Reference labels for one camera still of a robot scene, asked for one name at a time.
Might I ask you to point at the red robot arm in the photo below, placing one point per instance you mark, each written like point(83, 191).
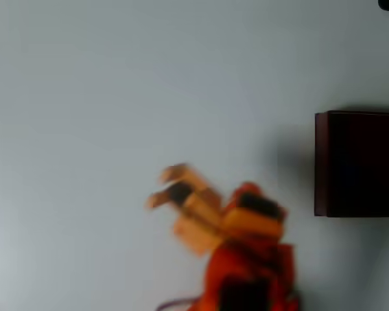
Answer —
point(246, 275)

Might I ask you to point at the orange gripper with servo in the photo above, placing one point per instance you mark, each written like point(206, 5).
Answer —
point(199, 207)

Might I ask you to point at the dark brown box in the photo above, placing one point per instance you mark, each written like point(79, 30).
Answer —
point(363, 165)

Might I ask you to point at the small black camera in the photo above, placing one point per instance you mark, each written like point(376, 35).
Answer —
point(181, 192)

